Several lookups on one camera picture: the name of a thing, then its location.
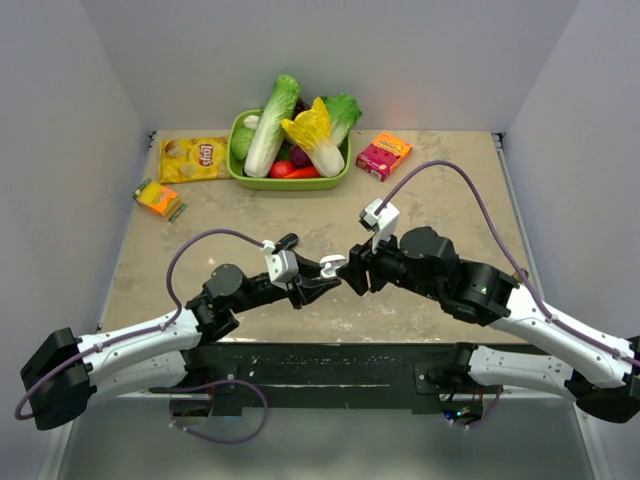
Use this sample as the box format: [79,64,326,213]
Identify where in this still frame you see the green white napa cabbage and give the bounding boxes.
[244,74,301,178]

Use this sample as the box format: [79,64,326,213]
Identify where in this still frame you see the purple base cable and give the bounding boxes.
[449,384,504,431]
[168,378,269,444]

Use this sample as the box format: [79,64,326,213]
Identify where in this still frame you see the black earbud charging case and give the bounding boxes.
[275,233,299,250]

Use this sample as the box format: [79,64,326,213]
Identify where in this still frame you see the white earbud charging case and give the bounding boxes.
[319,254,348,279]

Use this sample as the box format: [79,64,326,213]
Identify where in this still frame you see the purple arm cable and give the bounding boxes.
[382,159,640,369]
[13,228,269,420]

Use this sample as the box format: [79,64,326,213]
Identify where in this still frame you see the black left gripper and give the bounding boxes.
[229,251,341,314]

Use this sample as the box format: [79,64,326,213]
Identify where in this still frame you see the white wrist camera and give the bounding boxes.
[359,198,400,253]
[260,240,299,290]

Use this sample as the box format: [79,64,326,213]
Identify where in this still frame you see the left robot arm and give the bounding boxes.
[16,250,346,430]

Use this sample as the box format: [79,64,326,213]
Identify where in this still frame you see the yellow white cabbage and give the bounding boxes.
[281,97,345,178]

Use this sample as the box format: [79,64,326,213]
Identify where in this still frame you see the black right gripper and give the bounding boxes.
[336,224,443,301]

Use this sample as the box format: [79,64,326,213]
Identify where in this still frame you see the green lettuce leaf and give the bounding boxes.
[322,93,362,146]

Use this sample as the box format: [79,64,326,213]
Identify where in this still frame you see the red tomato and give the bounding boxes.
[269,160,296,179]

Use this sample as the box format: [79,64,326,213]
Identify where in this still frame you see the yellow Lays chips bag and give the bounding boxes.
[157,136,231,184]

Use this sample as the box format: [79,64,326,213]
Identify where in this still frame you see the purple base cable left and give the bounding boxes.
[168,378,269,444]

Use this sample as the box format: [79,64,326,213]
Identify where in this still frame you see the green plastic basket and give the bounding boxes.
[226,136,354,191]

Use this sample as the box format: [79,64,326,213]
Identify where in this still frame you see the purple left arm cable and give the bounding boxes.
[13,228,269,420]

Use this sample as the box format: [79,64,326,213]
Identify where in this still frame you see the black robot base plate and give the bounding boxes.
[177,343,494,416]

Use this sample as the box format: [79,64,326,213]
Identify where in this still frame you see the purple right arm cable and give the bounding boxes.
[382,159,640,369]

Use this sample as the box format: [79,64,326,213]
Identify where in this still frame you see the orange yellow sponge pack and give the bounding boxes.
[132,178,187,223]

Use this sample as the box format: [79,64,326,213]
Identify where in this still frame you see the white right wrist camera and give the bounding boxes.
[359,198,400,253]

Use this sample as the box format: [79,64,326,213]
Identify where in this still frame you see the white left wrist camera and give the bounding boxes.
[260,240,299,290]

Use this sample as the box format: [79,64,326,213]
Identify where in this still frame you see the orange carrot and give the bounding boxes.
[284,166,320,179]

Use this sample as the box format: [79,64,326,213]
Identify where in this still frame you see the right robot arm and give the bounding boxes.
[338,227,639,423]

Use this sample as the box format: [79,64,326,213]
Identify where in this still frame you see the purple onion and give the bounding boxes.
[289,145,312,169]

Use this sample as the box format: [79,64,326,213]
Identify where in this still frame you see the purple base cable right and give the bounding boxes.
[449,384,504,431]

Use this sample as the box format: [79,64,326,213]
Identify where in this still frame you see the pink orange snack box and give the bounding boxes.
[356,132,413,182]

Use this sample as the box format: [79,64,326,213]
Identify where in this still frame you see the round green vegetable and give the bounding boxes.
[230,127,255,162]

